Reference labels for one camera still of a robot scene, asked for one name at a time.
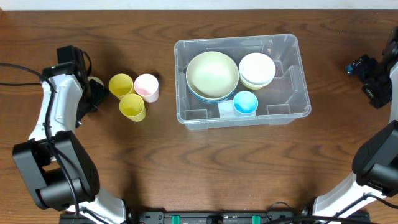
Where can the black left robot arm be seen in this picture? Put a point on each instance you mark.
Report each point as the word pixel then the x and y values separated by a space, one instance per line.
pixel 55 167

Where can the clear plastic storage container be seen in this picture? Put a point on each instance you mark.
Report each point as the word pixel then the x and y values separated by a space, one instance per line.
pixel 280 102

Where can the yellow plastic cup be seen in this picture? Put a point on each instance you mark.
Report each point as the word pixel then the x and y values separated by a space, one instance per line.
pixel 121 85
pixel 132 106

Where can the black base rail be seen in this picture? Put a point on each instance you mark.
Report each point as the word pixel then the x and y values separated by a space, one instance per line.
pixel 212 218

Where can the white label sticker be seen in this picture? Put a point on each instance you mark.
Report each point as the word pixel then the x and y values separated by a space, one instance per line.
pixel 227 110

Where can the yellow plastic cup front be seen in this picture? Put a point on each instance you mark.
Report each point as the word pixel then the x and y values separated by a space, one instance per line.
pixel 132 106

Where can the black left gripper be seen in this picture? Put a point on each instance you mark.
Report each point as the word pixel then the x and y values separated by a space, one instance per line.
pixel 97 94

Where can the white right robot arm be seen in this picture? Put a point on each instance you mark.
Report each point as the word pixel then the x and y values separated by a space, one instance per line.
pixel 374 168

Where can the cream plastic cup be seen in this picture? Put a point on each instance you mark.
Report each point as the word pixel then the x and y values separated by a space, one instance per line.
pixel 96 79

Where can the light blue plastic cup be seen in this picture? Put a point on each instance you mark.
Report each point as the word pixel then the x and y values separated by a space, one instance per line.
pixel 245 103

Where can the white small bowl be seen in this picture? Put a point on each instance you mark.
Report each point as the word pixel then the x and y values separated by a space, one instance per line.
pixel 257 69

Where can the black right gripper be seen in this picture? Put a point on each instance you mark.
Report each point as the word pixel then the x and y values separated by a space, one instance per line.
pixel 372 83

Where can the yellow small bowl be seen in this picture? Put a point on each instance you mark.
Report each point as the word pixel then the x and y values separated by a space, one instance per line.
pixel 253 87

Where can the pink plastic cup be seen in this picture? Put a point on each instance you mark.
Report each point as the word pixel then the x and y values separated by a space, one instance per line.
pixel 147 86

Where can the beige large bowl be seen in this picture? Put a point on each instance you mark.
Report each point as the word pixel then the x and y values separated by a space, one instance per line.
pixel 212 75

